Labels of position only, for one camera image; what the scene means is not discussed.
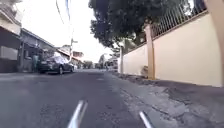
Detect robot's own part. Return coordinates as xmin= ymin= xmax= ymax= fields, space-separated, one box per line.
xmin=138 ymin=110 xmax=154 ymax=128
xmin=66 ymin=99 xmax=89 ymax=128

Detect dark car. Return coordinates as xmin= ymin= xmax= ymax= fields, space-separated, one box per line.
xmin=37 ymin=55 xmax=75 ymax=75

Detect utility pole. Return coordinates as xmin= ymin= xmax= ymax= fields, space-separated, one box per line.
xmin=68 ymin=38 xmax=78 ymax=63

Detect cracked concrete pavement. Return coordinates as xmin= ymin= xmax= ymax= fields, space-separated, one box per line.
xmin=104 ymin=71 xmax=224 ymax=128

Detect grey asphalt road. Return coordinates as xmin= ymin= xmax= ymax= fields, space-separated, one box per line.
xmin=0 ymin=69 xmax=154 ymax=128

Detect grey low building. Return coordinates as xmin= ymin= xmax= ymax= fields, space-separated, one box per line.
xmin=19 ymin=28 xmax=57 ymax=73

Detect overhead wires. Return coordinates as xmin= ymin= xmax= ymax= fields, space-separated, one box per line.
xmin=54 ymin=0 xmax=76 ymax=41

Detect large dark green tree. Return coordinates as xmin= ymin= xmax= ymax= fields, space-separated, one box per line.
xmin=88 ymin=0 xmax=201 ymax=58

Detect building with balcony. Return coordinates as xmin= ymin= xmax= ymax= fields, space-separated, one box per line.
xmin=0 ymin=0 xmax=24 ymax=74

